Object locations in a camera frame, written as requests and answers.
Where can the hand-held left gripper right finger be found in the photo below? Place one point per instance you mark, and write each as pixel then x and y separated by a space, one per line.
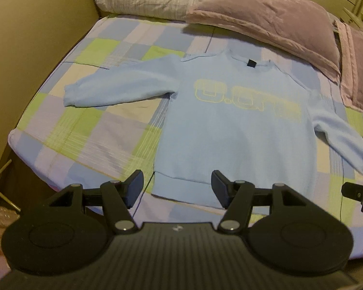
pixel 219 187

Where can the checked bed sheet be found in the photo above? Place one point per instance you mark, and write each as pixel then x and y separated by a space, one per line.
pixel 87 133

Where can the wooden rack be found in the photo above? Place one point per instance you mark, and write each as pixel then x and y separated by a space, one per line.
pixel 1 170

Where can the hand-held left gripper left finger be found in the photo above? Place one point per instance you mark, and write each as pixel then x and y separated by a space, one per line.
pixel 134 187

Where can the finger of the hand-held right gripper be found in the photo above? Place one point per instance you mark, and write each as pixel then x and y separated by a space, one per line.
pixel 355 190

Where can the light blue sweatshirt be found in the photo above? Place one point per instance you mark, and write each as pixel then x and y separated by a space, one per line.
pixel 236 133

